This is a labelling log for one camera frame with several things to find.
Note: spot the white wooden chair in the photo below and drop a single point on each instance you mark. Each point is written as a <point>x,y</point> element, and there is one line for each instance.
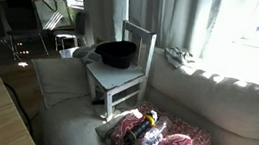
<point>115,75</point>

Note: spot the grey white patterned pillow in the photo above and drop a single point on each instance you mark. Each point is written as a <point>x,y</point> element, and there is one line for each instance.
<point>84,55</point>

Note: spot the black and yellow flashlight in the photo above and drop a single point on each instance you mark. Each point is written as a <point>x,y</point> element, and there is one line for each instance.
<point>140,129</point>

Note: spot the white plastic container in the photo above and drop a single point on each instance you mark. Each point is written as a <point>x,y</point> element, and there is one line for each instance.
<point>68,52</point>

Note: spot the clear plastic water bottle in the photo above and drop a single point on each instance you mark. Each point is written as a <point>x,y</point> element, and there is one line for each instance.
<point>155,134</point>

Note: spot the narrow grey curtain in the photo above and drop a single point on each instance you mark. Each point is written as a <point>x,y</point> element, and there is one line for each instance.
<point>107,9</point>

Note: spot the beige square cushion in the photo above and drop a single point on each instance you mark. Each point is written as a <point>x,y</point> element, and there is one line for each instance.
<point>61,80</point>

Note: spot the grey backed stool chair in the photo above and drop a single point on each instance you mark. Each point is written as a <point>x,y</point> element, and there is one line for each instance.
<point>80,24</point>

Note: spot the wide grey curtain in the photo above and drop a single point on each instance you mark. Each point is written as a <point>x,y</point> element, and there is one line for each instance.
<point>170,14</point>

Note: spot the white shopping bag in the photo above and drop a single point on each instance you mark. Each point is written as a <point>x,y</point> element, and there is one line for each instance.
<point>51,13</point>

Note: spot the beige fabric sofa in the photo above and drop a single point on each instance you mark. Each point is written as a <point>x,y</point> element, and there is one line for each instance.
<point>232,106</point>

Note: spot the black folding chair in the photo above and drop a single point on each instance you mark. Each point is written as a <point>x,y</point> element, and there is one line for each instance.
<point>20,18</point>

